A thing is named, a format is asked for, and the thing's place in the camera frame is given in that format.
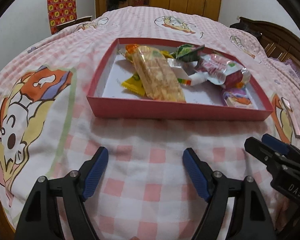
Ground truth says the pink drink pouch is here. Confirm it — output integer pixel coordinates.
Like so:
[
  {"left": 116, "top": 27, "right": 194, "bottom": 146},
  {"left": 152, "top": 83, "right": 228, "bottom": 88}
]
[{"left": 194, "top": 53, "right": 251, "bottom": 88}]

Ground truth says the green pea snack bag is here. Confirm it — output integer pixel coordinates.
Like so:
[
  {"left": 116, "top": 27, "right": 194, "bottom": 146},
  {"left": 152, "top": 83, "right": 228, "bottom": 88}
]
[{"left": 170, "top": 43, "right": 205, "bottom": 62}]

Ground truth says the rice cracker package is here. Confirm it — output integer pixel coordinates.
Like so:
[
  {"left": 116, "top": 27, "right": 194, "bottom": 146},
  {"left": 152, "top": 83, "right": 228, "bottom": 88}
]
[{"left": 132, "top": 45, "right": 186, "bottom": 102}]

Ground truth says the clear colourful candy packet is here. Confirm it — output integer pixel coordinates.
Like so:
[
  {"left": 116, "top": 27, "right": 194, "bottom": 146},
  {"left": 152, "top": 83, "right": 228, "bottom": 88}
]
[{"left": 167, "top": 58, "right": 207, "bottom": 86}]

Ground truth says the yellow jelly cup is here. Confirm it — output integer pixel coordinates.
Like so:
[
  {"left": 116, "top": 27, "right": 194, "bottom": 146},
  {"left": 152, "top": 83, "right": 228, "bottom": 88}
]
[{"left": 160, "top": 50, "right": 174, "bottom": 59}]

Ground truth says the purple cartoon candy tin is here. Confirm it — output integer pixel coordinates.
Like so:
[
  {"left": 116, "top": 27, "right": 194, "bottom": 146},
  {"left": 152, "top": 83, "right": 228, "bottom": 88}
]
[{"left": 221, "top": 88, "right": 257, "bottom": 109}]

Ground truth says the pink checkered cartoon bedsheet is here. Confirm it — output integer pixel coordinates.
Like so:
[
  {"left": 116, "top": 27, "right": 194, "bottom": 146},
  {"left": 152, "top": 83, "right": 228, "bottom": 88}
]
[{"left": 0, "top": 7, "right": 300, "bottom": 239}]

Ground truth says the dark wooden headboard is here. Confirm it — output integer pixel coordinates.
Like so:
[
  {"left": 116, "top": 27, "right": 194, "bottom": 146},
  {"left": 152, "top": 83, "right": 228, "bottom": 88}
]
[{"left": 230, "top": 17, "right": 300, "bottom": 73}]

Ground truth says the red shallow cardboard box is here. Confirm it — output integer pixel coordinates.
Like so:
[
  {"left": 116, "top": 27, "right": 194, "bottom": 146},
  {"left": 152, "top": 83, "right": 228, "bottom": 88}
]
[{"left": 86, "top": 37, "right": 274, "bottom": 122}]

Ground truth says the yellow candy packet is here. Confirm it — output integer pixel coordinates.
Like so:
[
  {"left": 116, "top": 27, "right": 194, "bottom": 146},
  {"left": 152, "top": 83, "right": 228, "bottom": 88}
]
[{"left": 121, "top": 73, "right": 146, "bottom": 96}]

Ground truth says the orange jelly cup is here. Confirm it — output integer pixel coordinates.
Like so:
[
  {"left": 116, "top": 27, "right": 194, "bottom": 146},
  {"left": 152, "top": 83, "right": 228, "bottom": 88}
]
[{"left": 125, "top": 44, "right": 139, "bottom": 63}]

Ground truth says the dark wooden side table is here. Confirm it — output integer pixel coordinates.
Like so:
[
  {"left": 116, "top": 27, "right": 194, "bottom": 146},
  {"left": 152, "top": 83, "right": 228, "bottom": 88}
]
[{"left": 56, "top": 16, "right": 92, "bottom": 32}]

